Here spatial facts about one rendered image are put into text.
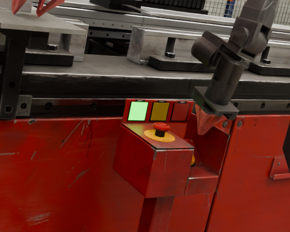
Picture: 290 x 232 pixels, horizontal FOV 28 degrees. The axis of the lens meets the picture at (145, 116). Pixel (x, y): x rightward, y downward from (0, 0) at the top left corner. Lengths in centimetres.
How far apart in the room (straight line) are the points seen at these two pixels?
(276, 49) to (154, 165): 83
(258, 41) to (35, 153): 56
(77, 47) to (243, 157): 65
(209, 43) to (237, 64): 9
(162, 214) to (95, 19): 67
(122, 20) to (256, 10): 67
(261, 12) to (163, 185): 43
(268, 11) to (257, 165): 73
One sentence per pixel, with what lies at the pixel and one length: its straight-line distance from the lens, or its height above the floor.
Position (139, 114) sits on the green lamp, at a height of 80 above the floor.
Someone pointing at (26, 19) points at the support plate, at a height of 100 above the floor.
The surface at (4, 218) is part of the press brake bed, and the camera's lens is 140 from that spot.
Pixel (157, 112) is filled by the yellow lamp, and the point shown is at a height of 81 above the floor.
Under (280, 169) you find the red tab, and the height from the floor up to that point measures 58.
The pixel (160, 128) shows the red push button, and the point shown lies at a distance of 129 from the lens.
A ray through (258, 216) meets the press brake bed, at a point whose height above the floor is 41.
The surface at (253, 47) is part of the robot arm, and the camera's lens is 125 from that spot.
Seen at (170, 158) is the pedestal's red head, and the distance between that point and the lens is 126.
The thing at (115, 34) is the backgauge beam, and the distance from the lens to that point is 183.
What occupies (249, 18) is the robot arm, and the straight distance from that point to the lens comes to 125.
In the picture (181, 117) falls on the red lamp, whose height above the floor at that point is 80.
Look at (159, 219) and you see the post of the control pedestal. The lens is 140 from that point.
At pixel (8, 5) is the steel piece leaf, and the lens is 125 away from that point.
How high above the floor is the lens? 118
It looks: 16 degrees down
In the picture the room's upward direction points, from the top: 12 degrees clockwise
